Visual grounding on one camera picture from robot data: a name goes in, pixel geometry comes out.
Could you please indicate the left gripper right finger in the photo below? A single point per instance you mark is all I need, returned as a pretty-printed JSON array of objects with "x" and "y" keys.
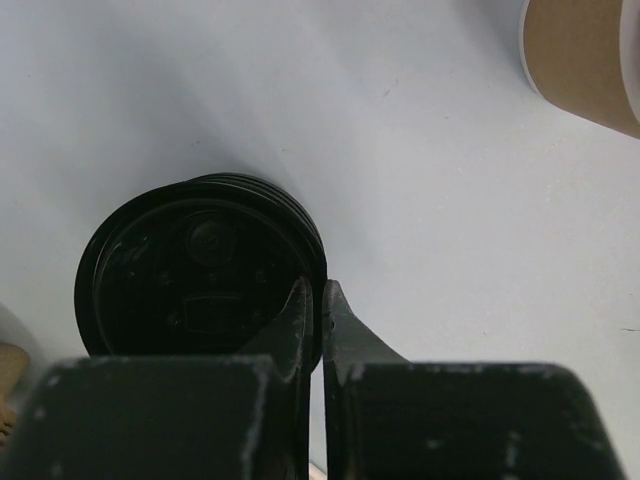
[{"x": 390, "y": 418}]

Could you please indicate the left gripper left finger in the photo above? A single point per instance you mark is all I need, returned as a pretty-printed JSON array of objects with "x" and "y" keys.
[{"x": 238, "y": 416}]

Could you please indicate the stack of black lids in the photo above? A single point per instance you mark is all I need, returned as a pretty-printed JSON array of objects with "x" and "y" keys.
[{"x": 197, "y": 267}]

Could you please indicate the brown pulp cup carriers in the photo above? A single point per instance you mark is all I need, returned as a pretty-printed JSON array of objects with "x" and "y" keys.
[{"x": 18, "y": 351}]

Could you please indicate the stack of brown paper cups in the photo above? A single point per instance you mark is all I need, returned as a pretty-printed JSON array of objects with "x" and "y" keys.
[{"x": 583, "y": 57}]

